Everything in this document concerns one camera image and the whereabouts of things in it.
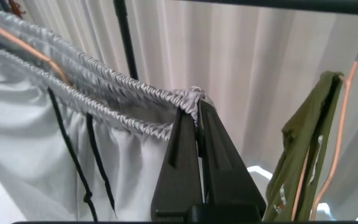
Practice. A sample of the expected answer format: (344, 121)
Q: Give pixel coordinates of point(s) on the pink clothes hanger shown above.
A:
(340, 130)
(26, 46)

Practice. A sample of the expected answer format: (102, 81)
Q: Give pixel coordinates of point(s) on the pale grey shorts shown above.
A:
(26, 124)

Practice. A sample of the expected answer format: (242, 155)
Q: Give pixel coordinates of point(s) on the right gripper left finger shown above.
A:
(179, 180)

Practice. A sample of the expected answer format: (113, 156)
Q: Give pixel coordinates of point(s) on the black clothes rack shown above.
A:
(126, 37)

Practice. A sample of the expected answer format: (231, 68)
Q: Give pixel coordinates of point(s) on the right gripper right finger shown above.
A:
(228, 180)

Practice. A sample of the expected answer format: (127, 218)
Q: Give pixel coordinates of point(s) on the white curtain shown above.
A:
(244, 77)

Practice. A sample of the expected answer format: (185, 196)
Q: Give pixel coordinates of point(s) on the green long-sleeved shirt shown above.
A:
(300, 140)

